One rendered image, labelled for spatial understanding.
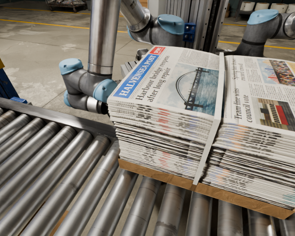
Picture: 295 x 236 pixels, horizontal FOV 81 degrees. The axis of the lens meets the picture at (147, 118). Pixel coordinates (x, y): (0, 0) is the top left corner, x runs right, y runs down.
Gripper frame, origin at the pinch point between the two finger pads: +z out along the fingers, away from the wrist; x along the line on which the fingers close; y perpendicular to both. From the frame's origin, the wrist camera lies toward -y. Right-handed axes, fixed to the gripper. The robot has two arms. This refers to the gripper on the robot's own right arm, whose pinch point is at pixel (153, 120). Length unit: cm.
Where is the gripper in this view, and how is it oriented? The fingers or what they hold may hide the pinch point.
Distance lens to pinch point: 61.6
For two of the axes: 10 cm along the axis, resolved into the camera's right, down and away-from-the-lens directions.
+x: 3.3, -6.2, 7.2
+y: 0.0, -7.6, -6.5
